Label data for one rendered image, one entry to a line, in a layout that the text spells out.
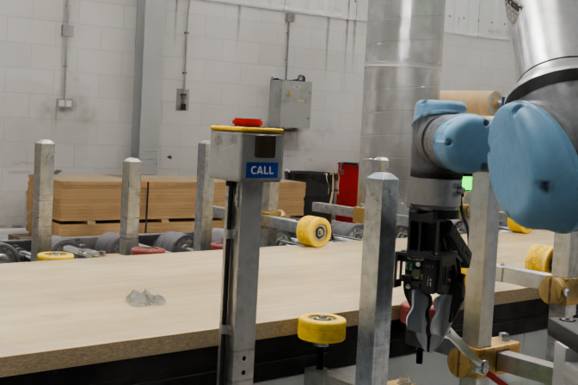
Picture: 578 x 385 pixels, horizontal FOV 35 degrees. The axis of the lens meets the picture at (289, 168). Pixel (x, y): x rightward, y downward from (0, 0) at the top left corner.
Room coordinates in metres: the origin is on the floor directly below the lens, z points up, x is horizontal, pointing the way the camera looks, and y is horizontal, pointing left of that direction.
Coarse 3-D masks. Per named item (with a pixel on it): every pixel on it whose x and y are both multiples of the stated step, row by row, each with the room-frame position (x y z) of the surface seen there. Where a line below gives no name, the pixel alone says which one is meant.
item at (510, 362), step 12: (408, 336) 1.68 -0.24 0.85; (444, 348) 1.62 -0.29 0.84; (504, 360) 1.52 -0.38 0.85; (516, 360) 1.50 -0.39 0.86; (528, 360) 1.49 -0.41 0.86; (540, 360) 1.49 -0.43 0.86; (516, 372) 1.50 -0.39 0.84; (528, 372) 1.49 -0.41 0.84; (540, 372) 1.47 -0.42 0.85; (552, 372) 1.45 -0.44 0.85
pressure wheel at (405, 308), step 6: (402, 306) 1.67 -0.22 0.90; (408, 306) 1.66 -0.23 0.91; (432, 306) 1.68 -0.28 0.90; (402, 312) 1.67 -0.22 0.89; (408, 312) 1.66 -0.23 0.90; (432, 312) 1.64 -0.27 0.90; (402, 318) 1.67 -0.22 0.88; (432, 318) 1.64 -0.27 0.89; (420, 348) 1.68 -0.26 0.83; (420, 354) 1.68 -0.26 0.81; (420, 360) 1.68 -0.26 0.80
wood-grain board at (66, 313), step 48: (528, 240) 2.83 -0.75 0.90; (0, 288) 1.66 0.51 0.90; (48, 288) 1.68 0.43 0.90; (96, 288) 1.70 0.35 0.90; (192, 288) 1.75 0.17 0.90; (288, 288) 1.81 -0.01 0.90; (336, 288) 1.83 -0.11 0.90; (528, 288) 1.96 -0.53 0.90; (0, 336) 1.31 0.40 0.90; (48, 336) 1.32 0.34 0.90; (96, 336) 1.34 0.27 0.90; (144, 336) 1.35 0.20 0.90; (192, 336) 1.40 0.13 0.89
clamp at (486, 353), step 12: (456, 348) 1.51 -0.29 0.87; (480, 348) 1.51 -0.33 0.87; (492, 348) 1.52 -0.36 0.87; (504, 348) 1.55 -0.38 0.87; (516, 348) 1.57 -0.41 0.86; (456, 360) 1.51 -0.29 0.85; (468, 360) 1.49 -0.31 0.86; (492, 360) 1.53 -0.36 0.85; (456, 372) 1.51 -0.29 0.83; (468, 372) 1.49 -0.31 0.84; (492, 372) 1.53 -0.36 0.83; (504, 372) 1.55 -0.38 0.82
